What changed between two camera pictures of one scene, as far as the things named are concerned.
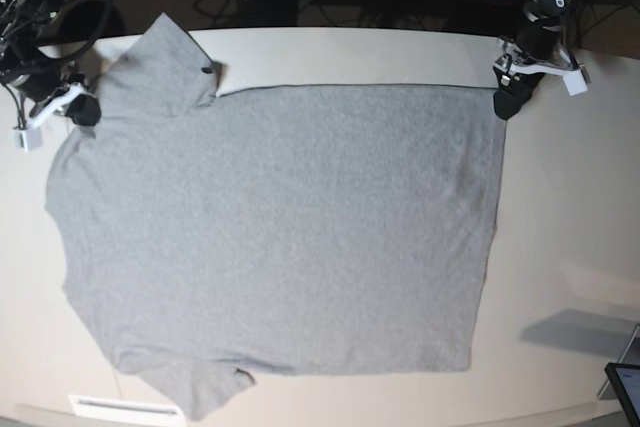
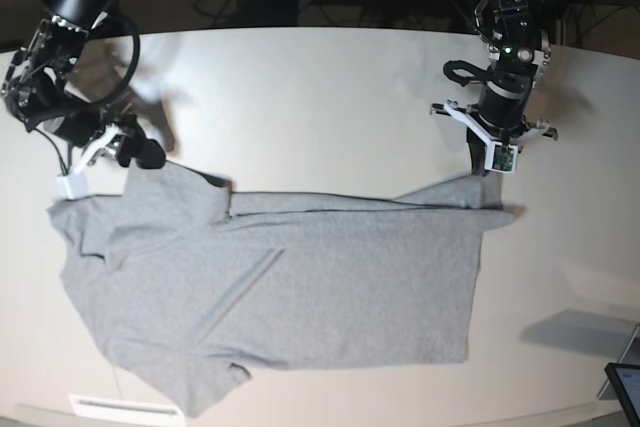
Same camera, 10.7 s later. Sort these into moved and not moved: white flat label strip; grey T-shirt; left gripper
Moved: grey T-shirt; left gripper
Not moved: white flat label strip
